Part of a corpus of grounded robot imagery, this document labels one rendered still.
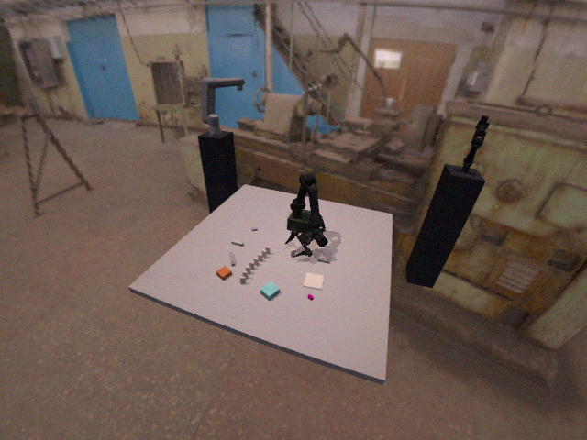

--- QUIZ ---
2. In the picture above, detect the orange block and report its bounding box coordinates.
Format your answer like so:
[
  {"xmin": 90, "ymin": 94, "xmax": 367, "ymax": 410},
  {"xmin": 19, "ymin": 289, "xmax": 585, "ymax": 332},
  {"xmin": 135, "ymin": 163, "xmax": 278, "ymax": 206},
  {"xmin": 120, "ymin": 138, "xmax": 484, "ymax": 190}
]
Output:
[{"xmin": 216, "ymin": 266, "xmax": 232, "ymax": 280}]

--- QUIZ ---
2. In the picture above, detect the teal box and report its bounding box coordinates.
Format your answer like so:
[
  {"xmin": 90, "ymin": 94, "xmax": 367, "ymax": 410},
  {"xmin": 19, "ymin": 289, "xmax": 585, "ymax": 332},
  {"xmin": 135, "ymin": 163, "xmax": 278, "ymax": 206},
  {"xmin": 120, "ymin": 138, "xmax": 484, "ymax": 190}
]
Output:
[{"xmin": 260, "ymin": 282, "xmax": 280, "ymax": 301}]

